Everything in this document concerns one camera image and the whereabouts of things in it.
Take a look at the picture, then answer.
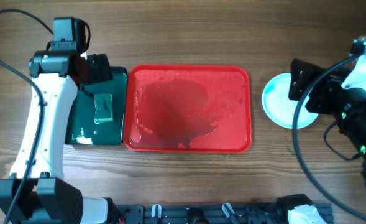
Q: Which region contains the green yellow sponge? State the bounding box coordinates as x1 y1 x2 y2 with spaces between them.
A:
94 93 113 124

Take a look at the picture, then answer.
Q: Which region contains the white plate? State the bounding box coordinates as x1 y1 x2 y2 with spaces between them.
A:
261 72 320 130

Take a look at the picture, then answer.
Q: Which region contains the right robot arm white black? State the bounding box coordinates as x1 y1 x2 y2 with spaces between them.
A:
288 36 366 221

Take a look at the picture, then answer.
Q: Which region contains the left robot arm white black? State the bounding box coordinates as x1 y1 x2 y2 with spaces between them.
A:
0 50 127 223

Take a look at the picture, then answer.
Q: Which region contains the dark green tray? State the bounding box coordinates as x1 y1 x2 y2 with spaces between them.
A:
65 67 128 146

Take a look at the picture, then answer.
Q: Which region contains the red plastic tray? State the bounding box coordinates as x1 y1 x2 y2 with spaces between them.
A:
123 64 252 154

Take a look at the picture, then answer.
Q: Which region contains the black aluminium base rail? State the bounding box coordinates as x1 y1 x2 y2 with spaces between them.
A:
116 202 288 224

